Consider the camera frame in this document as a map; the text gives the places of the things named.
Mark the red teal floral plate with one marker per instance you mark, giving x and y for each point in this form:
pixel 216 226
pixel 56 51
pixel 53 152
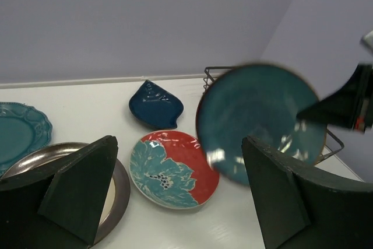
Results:
pixel 169 168

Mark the teal scalloped plate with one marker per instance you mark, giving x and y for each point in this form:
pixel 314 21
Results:
pixel 24 130

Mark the navy leaf shaped dish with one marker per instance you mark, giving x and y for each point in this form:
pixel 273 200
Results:
pixel 155 107

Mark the silver rimmed cream plate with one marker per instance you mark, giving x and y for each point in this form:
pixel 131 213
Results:
pixel 118 193

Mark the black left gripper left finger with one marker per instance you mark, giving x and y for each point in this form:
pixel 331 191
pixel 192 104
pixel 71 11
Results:
pixel 59 203

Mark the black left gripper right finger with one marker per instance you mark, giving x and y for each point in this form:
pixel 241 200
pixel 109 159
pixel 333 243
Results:
pixel 302 206

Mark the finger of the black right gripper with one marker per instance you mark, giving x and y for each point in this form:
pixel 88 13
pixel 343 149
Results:
pixel 350 107

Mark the dark teal round plate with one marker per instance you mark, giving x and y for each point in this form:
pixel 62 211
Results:
pixel 260 100

